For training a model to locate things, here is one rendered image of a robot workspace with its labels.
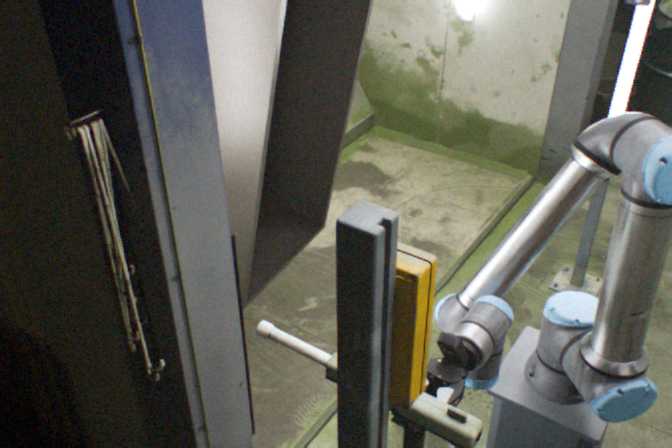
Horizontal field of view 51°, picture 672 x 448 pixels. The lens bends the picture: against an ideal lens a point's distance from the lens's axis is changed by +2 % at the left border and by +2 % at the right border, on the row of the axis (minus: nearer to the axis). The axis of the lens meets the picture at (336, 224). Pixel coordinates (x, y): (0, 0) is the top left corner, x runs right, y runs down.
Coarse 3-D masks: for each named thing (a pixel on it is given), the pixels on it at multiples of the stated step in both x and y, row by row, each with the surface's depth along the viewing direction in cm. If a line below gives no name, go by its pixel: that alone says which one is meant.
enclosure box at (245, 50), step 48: (240, 0) 180; (288, 0) 244; (336, 0) 235; (240, 48) 188; (288, 48) 254; (336, 48) 244; (240, 96) 197; (288, 96) 265; (336, 96) 254; (240, 144) 206; (288, 144) 277; (336, 144) 265; (240, 192) 217; (288, 192) 290; (240, 240) 228; (288, 240) 280; (240, 288) 241
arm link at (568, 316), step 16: (560, 304) 181; (576, 304) 181; (592, 304) 181; (544, 320) 184; (560, 320) 178; (576, 320) 176; (592, 320) 175; (544, 336) 185; (560, 336) 179; (576, 336) 175; (544, 352) 187; (560, 352) 178; (560, 368) 185
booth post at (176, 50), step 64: (64, 0) 107; (128, 0) 103; (192, 0) 113; (64, 64) 115; (128, 64) 107; (192, 64) 118; (128, 128) 114; (192, 128) 123; (192, 192) 128; (128, 256) 134; (192, 256) 134; (192, 320) 141; (192, 384) 148
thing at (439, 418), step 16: (272, 336) 140; (288, 336) 139; (304, 352) 137; (320, 352) 136; (336, 352) 135; (336, 368) 131; (432, 400) 124; (416, 416) 124; (432, 416) 122; (448, 416) 122; (464, 416) 120; (416, 432) 126; (432, 432) 124; (448, 432) 121; (464, 432) 119
